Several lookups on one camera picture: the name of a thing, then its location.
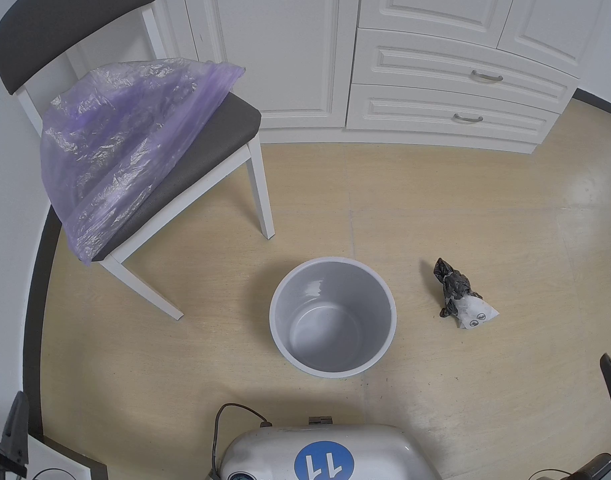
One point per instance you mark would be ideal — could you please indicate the purple plastic bag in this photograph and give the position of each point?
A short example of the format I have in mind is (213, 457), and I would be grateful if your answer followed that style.
(125, 143)

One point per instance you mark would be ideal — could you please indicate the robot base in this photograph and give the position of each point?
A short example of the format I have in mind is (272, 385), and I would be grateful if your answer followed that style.
(385, 448)

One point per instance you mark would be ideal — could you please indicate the crumpled black plastic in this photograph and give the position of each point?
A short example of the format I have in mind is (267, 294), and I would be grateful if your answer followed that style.
(455, 283)

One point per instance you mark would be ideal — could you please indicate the white trash bin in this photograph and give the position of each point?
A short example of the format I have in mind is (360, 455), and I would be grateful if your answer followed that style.
(330, 318)

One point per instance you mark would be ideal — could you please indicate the white printed wrapper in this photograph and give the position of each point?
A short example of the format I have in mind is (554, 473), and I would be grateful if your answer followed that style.
(478, 313)

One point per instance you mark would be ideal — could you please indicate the white chair grey cushions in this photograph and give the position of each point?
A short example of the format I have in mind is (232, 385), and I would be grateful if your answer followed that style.
(205, 168)

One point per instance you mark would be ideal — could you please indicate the white wardrobe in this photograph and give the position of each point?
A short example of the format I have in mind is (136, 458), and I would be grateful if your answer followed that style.
(285, 43)

